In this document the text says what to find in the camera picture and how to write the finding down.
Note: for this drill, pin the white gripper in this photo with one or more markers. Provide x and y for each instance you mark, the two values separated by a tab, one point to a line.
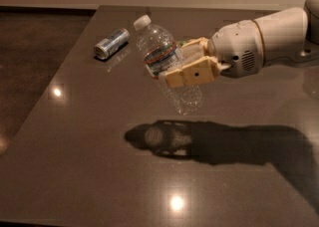
235	48

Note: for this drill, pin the clear plastic water bottle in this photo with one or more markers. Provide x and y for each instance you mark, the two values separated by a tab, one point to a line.
160	51

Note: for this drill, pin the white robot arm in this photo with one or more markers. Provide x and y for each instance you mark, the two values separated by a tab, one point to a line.
289	37

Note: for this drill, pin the silver blue drink can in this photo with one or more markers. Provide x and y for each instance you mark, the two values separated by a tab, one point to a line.
108	46

